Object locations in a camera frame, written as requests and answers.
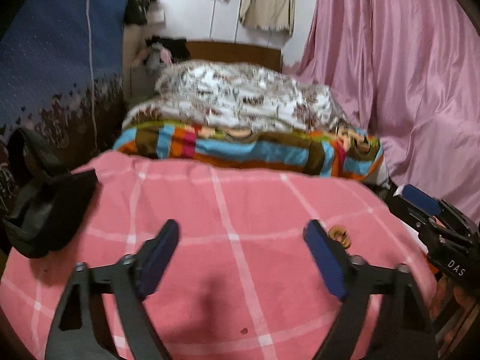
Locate colourful striped blanket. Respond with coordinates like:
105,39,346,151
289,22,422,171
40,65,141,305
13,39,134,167
113,120,389,185

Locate pink satin curtain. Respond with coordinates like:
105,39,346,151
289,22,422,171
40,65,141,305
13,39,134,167
291,0,479,220

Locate pink plaid bed blanket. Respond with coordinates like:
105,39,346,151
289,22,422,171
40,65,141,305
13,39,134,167
1,151,436,359

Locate wooden headboard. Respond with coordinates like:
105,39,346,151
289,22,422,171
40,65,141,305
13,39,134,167
186,41,282,72

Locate white brown floral quilt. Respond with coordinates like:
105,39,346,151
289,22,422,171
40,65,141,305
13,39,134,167
123,60,347,133

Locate blue patterned hanging fabric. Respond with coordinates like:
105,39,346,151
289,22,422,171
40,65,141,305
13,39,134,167
1,0,127,167

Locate pile of clothes by headboard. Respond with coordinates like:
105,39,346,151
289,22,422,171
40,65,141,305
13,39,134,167
132,36,191,75

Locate beige cloth on wall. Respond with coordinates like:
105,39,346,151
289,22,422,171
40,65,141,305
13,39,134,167
238,0,296,37

